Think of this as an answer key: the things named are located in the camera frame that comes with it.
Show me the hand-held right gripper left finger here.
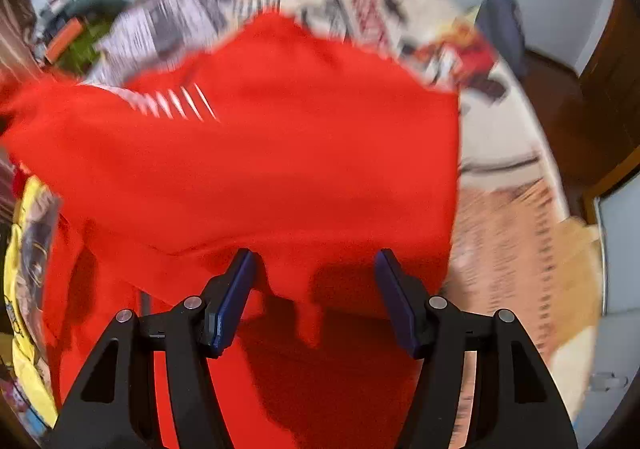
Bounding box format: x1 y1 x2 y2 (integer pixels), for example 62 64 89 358
42 249 261 449

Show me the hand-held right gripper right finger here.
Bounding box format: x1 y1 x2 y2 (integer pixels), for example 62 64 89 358
375 249 581 449

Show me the red garment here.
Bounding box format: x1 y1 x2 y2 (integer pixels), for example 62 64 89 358
0 11 463 449

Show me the pile of clothes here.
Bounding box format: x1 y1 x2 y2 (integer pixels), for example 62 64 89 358
37 0 128 37

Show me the newspaper print blanket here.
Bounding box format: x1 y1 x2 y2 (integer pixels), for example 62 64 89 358
85 0 606 430

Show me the yellow printed cloth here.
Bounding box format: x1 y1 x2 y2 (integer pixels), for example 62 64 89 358
2 176 62 430

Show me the white sliding wardrobe door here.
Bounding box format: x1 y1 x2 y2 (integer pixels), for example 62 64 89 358
595 189 640 315

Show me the green patterned cloth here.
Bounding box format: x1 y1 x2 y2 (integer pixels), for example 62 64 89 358
57 19 126 74

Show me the dark blue backpack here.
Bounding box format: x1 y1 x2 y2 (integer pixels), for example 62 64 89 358
472 0 528 80

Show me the orange box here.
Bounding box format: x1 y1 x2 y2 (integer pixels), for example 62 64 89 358
45 19 83 62

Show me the brown wooden door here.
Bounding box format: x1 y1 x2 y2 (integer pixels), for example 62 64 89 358
575 0 640 150

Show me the striped brown curtain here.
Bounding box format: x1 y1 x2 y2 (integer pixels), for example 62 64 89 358
0 0 41 74

